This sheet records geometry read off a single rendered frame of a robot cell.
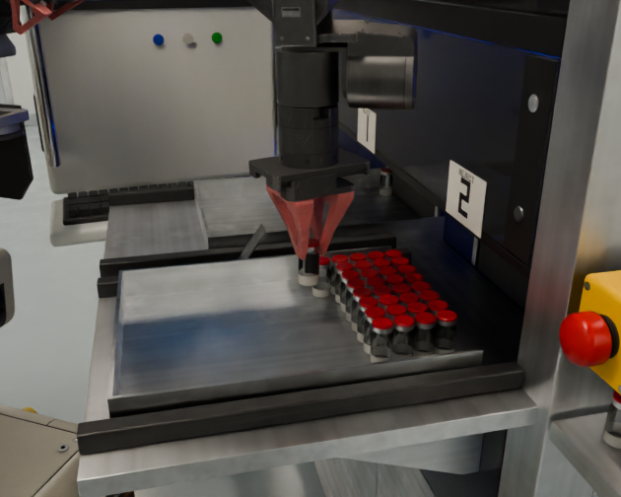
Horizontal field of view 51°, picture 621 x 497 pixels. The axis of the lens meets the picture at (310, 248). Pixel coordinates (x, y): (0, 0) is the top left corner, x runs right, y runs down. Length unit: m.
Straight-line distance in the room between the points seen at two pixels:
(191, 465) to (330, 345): 0.21
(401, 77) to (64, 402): 1.82
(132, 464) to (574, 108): 0.45
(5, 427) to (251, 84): 0.96
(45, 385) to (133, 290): 1.54
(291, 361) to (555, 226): 0.28
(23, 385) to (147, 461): 1.81
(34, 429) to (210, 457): 1.13
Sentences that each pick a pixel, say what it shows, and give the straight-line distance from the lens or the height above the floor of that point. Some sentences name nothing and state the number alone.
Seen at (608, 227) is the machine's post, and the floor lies 1.06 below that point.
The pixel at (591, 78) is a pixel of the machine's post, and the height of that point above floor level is 1.17.
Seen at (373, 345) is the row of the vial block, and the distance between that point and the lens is 0.65.
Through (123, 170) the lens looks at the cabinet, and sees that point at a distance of 1.48.
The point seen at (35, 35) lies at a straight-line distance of 1.37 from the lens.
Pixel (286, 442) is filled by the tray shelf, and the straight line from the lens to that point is 0.58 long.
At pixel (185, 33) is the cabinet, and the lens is 1.44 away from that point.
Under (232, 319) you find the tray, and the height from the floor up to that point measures 0.88.
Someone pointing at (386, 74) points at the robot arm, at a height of 1.16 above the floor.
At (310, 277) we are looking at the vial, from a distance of 0.67.
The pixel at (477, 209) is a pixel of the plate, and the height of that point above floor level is 1.02.
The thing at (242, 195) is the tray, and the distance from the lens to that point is 1.14.
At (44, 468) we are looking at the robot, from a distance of 1.56.
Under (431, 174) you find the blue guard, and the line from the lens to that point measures 0.80.
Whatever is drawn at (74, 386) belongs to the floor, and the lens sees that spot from 2.30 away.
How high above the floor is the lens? 1.25
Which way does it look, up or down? 23 degrees down
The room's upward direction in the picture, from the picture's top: straight up
